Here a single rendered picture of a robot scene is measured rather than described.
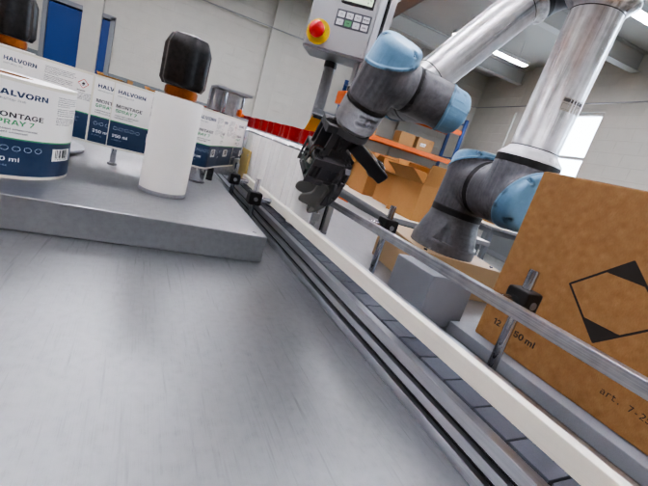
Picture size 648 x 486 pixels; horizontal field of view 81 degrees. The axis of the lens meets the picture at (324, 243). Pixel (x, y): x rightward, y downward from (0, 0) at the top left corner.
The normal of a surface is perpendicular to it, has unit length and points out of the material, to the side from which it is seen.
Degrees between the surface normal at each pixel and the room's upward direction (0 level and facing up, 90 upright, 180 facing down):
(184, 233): 90
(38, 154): 90
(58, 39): 90
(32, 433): 0
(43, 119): 90
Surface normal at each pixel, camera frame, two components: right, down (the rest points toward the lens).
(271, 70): 0.24, 0.31
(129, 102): 0.47, 0.35
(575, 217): -0.87, -0.15
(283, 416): 0.29, -0.93
